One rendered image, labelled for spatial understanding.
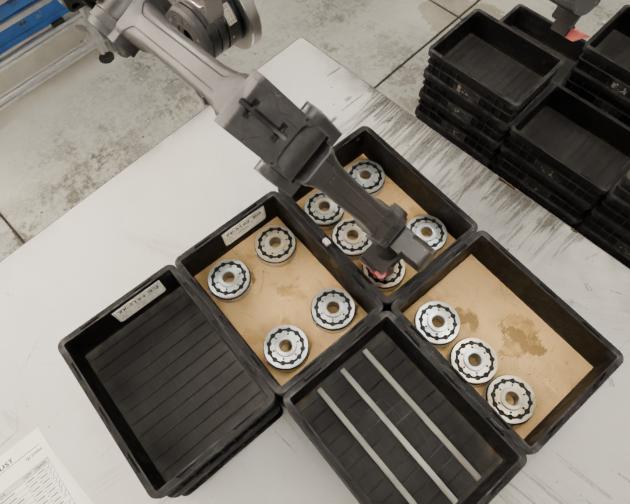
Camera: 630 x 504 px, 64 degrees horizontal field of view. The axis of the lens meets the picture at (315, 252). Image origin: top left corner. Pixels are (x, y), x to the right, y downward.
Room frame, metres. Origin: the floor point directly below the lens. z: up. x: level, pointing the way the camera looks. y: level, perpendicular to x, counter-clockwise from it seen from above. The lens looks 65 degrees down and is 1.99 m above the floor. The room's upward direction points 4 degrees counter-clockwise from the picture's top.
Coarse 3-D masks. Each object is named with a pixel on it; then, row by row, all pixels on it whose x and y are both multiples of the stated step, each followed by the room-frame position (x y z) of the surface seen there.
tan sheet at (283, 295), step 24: (264, 264) 0.51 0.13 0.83; (288, 264) 0.51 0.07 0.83; (312, 264) 0.50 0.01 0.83; (264, 288) 0.45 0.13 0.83; (288, 288) 0.44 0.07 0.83; (312, 288) 0.44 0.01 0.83; (240, 312) 0.39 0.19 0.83; (264, 312) 0.39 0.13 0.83; (288, 312) 0.38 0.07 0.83; (360, 312) 0.37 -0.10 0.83; (264, 336) 0.33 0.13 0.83; (312, 336) 0.32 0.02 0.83; (336, 336) 0.32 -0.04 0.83; (264, 360) 0.27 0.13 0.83; (312, 360) 0.26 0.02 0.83
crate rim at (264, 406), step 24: (144, 288) 0.43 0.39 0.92; (192, 288) 0.42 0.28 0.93; (72, 336) 0.33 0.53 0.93; (72, 360) 0.27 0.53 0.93; (240, 360) 0.25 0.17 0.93; (264, 384) 0.20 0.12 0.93; (96, 408) 0.17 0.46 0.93; (264, 408) 0.15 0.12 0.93; (240, 432) 0.11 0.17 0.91; (144, 480) 0.03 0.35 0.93
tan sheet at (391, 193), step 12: (360, 156) 0.82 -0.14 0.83; (312, 192) 0.71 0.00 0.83; (384, 192) 0.70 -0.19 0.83; (396, 192) 0.69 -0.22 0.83; (300, 204) 0.68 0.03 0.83; (408, 204) 0.66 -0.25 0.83; (348, 216) 0.63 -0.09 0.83; (408, 216) 0.62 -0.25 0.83; (360, 264) 0.49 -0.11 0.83; (408, 264) 0.49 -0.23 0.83; (408, 276) 0.45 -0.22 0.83; (396, 288) 0.43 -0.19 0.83
